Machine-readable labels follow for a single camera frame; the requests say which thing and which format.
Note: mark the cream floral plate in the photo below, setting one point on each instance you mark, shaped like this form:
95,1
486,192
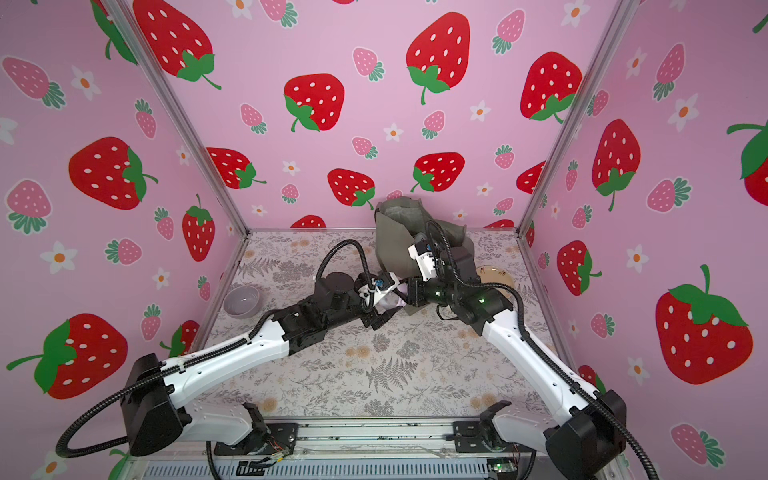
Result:
496,275

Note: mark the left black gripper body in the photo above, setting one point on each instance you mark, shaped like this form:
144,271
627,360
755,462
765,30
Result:
353,311

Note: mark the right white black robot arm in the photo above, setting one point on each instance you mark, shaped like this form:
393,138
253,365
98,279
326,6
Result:
585,431

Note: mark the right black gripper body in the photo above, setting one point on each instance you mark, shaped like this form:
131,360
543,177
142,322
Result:
417,291

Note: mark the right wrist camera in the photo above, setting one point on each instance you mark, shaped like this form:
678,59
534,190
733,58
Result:
421,252

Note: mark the right corner aluminium post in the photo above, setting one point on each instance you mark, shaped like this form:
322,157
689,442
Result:
616,27

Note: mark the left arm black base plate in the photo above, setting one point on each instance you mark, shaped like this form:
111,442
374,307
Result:
276,441

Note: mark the aluminium front rail frame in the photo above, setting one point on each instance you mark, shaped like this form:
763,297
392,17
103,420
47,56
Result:
350,448

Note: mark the corner aluminium post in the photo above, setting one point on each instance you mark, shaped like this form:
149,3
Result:
129,28
616,27

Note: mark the grey-green canvas tote bag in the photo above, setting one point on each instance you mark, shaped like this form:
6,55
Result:
403,221

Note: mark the lilac round alarm clock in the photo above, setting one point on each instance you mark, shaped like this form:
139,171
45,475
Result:
397,298

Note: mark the lilac round dish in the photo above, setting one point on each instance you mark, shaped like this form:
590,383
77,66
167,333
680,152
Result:
242,302

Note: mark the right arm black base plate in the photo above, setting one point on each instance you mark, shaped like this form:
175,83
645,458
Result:
476,436

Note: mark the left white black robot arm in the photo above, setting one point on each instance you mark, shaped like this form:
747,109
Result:
168,408

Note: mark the left corner aluminium post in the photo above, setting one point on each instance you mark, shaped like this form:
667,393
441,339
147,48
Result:
129,28

